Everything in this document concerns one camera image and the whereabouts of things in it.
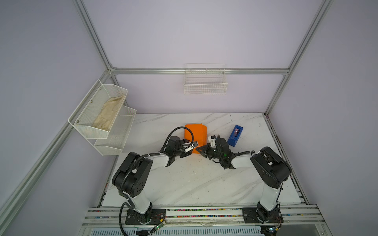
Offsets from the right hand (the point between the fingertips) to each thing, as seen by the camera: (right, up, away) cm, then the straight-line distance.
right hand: (195, 149), depth 89 cm
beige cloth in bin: (-48, +24, -7) cm, 55 cm away
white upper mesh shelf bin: (-54, +20, -11) cm, 58 cm away
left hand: (-4, +2, +6) cm, 8 cm away
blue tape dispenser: (+28, +8, +12) cm, 32 cm away
